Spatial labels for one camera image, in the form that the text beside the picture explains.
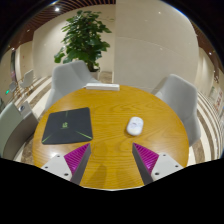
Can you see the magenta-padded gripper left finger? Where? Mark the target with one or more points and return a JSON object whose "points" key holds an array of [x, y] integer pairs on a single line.
{"points": [[56, 165]]}

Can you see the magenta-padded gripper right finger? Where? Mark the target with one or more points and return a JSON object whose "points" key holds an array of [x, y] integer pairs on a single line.
{"points": [[165, 164]]}

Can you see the white cartoon-print computer mouse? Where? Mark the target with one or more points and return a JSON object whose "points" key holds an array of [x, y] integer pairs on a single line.
{"points": [[135, 126]]}

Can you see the black mouse pad green lines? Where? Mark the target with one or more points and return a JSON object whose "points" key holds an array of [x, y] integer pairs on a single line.
{"points": [[68, 126]]}

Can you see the grey-green armchair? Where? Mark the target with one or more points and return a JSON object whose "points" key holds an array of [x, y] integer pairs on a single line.
{"points": [[11, 130]]}

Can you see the grey upholstered chair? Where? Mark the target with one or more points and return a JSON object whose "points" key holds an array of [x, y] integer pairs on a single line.
{"points": [[66, 80], [181, 100]]}

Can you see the green exit sign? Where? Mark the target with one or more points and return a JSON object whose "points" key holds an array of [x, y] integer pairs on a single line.
{"points": [[6, 91]]}

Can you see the white distant chair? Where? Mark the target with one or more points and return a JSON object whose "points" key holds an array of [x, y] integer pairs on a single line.
{"points": [[28, 78], [13, 87]]}

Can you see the white power strip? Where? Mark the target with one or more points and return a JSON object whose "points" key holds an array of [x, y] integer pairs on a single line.
{"points": [[102, 87]]}

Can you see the potted green leafy plant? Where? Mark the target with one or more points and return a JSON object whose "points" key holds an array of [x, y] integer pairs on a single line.
{"points": [[83, 38]]}

